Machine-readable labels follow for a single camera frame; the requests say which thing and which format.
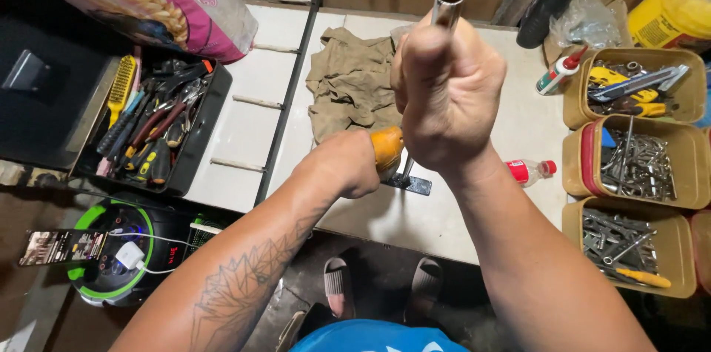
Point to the tan tub with utility knives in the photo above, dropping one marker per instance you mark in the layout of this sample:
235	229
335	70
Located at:
575	102

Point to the person's blue shirt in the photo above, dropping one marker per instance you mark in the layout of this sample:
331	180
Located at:
377	338

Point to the heap of hand tools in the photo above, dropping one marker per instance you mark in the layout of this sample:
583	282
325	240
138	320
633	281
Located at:
153	124

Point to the clear bottle with red label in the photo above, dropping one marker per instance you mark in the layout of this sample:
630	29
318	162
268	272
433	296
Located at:
525	170

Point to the white glue bottle red cap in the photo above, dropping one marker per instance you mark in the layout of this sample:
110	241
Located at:
555	77

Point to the long black metal bar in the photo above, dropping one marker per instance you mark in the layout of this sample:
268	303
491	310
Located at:
289	96

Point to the heap of metal hex keys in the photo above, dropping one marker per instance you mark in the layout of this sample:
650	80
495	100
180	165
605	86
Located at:
639	166

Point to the black tool tray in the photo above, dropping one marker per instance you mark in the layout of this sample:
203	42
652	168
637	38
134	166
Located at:
208	119

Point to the person's left fingers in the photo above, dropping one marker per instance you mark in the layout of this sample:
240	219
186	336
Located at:
367	166

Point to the black smartphone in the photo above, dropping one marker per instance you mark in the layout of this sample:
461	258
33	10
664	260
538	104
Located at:
61	246

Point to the tan tub with wrenches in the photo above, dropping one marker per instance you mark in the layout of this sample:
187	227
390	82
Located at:
680	252

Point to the person's right slipper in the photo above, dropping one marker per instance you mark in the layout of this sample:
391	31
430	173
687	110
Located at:
425	285

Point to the grey yellow utility knife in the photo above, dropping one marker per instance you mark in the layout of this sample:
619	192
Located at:
633	85

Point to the black toolbox lid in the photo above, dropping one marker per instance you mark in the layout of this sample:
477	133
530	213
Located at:
44	91

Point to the white charger plug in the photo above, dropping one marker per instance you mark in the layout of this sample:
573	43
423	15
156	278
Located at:
130	256

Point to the red plastic tub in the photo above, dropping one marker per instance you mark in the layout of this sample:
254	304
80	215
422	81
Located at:
702	252

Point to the khaki cloth rag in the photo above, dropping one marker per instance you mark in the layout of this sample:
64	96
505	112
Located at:
350	83

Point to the person's left hand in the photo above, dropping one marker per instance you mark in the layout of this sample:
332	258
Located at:
336	166

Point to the red plastic lid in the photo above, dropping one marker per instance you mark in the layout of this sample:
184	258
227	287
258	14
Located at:
589	157

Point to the person's slipper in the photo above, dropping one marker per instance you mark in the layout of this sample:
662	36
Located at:
339	285
425	285

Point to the black and green speaker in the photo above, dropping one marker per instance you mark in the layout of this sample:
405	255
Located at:
166	241

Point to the person's left slipper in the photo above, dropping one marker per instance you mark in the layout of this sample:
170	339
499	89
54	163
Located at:
339	285

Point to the heap of steel wrenches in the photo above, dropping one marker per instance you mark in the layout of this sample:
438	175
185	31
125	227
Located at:
616	244

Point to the tan tub with hex keys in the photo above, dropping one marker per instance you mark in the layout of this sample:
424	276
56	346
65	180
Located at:
689	163

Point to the clear plastic bag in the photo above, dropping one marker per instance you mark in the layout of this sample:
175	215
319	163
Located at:
589	21

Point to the person's right hand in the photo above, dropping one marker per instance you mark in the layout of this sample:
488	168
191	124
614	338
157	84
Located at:
453	102

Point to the black metal plate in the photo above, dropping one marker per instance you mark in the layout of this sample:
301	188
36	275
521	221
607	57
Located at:
416	185

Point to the yellow plastic canister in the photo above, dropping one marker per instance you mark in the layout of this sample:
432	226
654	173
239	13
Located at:
669	19

